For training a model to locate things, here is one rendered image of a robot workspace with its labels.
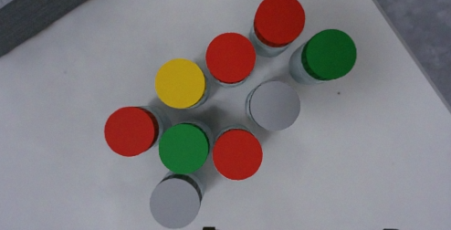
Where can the red bottle cap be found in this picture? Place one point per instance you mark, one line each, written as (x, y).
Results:
(276, 24)
(237, 154)
(132, 130)
(230, 58)

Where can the green bottle cap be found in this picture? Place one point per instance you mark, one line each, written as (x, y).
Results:
(184, 147)
(328, 55)

